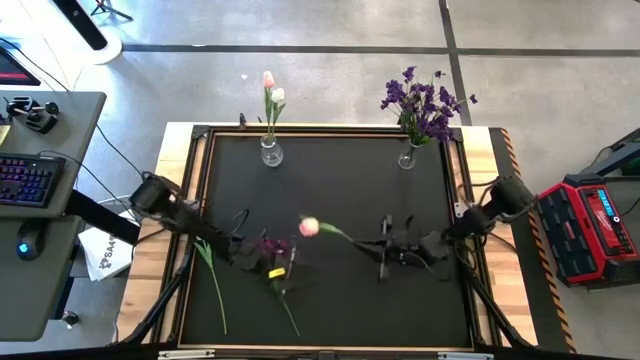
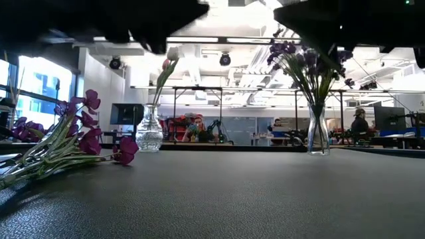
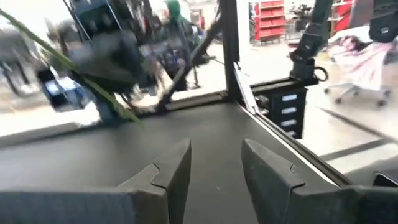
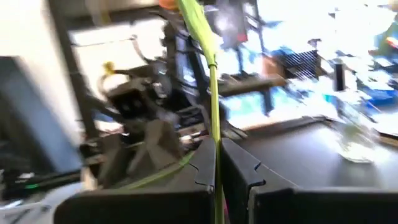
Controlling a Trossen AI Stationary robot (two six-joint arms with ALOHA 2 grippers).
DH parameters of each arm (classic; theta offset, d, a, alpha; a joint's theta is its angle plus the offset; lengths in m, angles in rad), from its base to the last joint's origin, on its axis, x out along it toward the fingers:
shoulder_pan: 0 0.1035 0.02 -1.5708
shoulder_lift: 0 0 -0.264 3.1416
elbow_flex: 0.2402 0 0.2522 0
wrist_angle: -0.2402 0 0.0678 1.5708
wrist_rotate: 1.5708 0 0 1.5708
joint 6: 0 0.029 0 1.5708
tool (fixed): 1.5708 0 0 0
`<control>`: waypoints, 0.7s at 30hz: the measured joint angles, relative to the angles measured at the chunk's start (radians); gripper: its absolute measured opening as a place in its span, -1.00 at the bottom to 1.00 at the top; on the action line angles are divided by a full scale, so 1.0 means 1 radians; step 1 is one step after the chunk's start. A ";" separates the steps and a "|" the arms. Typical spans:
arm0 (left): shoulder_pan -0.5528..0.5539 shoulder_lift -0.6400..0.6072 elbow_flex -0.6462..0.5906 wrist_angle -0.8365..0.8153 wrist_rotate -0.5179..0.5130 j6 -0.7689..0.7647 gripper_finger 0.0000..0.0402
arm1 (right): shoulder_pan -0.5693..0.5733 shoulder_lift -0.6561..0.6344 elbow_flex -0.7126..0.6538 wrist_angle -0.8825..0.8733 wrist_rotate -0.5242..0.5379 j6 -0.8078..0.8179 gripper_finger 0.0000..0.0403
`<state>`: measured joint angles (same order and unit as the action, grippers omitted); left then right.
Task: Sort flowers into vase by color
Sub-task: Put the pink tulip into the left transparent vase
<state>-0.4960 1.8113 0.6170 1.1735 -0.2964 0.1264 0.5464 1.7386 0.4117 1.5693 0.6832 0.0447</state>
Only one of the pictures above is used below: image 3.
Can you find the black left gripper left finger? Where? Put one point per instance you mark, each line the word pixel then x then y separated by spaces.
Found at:
pixel 93 205

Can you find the black aluminium table frame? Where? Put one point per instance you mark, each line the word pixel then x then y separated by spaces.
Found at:
pixel 230 46

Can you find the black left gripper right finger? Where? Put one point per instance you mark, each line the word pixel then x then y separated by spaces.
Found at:
pixel 280 186

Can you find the white office chair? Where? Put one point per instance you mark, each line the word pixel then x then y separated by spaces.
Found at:
pixel 354 90

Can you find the black boxy device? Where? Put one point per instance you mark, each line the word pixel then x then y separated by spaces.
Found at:
pixel 385 21

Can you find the person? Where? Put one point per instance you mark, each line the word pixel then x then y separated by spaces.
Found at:
pixel 174 12

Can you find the red shelving unit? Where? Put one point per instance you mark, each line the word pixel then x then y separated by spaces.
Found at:
pixel 342 12
pixel 270 18

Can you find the pinkish white cloth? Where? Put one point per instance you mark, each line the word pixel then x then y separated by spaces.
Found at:
pixel 363 59

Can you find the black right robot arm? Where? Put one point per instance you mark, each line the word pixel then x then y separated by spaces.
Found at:
pixel 105 62

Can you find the black drawer cabinet white labels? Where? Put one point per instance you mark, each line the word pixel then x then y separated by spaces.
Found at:
pixel 287 116

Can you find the silver metal bracket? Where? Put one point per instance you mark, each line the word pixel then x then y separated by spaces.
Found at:
pixel 247 93

